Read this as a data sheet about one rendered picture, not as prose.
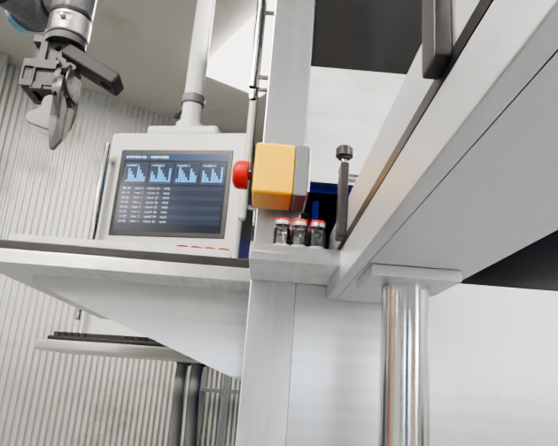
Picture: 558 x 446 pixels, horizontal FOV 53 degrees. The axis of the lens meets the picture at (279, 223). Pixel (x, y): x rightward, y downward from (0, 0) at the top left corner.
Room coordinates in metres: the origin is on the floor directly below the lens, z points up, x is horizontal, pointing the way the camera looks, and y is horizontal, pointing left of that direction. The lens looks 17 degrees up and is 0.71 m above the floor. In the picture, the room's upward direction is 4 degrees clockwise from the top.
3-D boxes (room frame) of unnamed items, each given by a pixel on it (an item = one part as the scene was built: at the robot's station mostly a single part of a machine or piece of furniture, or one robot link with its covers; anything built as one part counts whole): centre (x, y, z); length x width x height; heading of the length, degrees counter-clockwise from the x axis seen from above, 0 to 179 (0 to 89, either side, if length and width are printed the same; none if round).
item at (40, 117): (0.88, 0.42, 1.13); 0.06 x 0.03 x 0.09; 91
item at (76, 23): (0.90, 0.41, 1.32); 0.08 x 0.08 x 0.05
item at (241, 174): (0.72, 0.05, 0.99); 0.04 x 0.04 x 0.04; 1
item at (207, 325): (0.89, 0.21, 0.80); 0.34 x 0.03 x 0.13; 91
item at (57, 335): (1.66, 0.42, 0.82); 0.40 x 0.14 x 0.02; 80
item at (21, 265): (1.14, 0.20, 0.87); 0.70 x 0.48 x 0.02; 1
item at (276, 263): (0.71, -0.04, 0.87); 0.14 x 0.13 x 0.02; 91
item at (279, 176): (0.73, 0.01, 1.00); 0.08 x 0.07 x 0.07; 91
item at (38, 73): (0.90, 0.42, 1.24); 0.09 x 0.08 x 0.12; 91
